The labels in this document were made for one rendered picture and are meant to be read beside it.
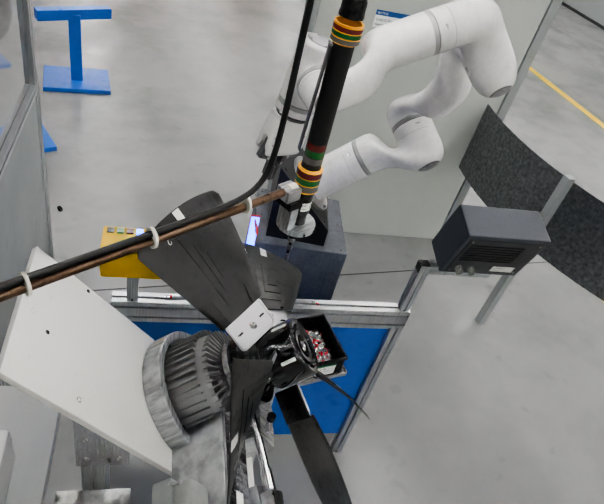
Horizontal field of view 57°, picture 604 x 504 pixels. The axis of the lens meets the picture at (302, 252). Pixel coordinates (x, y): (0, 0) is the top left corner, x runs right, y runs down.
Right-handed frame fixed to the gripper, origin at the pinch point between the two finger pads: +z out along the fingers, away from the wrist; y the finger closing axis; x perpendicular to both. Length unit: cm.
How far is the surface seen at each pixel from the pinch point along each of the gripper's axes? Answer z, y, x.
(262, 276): 17.5, 6.0, 16.2
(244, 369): -4, 37, 47
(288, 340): 8.4, 17.7, 38.4
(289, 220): -12.6, 19.2, 27.6
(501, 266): 16, -69, 35
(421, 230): 114, -204, -57
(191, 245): -0.7, 30.5, 18.8
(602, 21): 58, -917, -335
